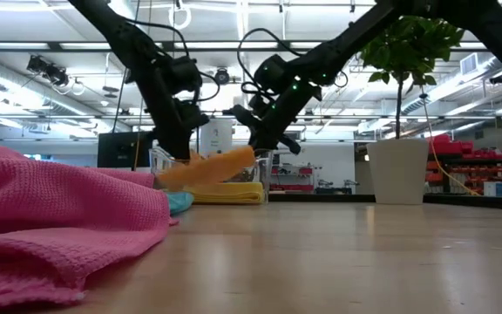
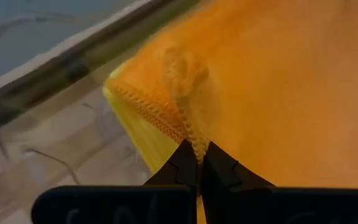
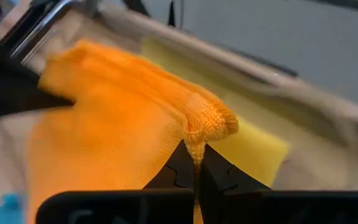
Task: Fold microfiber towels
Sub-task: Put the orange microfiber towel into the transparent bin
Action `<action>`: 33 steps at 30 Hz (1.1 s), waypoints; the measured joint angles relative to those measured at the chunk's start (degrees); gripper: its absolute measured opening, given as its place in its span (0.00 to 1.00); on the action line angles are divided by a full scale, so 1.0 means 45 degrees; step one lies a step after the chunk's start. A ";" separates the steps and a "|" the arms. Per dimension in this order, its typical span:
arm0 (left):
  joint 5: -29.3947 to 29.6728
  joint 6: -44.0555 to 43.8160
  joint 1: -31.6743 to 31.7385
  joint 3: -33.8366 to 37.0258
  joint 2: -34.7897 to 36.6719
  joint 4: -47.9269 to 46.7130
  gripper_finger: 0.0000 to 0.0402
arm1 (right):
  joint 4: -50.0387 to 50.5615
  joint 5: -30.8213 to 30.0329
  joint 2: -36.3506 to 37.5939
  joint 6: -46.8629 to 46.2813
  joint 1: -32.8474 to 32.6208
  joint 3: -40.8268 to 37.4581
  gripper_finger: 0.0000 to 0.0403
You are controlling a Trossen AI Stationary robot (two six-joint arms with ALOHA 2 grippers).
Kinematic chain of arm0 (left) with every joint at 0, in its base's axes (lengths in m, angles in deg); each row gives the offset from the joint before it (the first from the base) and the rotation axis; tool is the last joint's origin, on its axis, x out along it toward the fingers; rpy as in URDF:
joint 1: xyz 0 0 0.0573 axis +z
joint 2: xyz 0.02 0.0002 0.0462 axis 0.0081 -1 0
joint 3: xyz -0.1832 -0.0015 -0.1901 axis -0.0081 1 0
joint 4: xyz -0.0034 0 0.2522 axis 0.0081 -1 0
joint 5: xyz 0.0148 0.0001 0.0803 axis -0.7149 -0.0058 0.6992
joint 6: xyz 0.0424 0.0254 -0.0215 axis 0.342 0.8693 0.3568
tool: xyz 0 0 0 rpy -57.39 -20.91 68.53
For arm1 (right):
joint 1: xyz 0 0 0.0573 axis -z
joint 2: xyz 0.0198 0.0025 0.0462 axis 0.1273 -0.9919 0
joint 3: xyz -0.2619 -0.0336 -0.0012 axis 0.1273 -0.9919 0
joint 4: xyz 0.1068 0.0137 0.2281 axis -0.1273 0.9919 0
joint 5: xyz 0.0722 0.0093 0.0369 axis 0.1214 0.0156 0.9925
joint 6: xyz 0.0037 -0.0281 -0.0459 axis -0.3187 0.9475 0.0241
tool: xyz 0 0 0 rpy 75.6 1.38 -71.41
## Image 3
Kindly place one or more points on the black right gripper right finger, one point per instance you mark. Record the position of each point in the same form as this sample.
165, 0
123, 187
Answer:
244, 205

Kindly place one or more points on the yellow microfiber towel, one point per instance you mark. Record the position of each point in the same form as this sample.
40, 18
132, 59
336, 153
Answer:
250, 149

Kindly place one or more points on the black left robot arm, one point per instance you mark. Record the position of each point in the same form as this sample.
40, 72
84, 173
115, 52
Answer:
5, 87

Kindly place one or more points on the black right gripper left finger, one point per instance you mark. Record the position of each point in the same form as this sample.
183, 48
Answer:
154, 205

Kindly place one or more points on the orange microfiber towel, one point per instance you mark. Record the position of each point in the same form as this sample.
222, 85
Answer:
110, 124

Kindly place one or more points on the blue microfiber towel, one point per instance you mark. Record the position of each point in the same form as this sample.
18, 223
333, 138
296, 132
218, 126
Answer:
2, 208

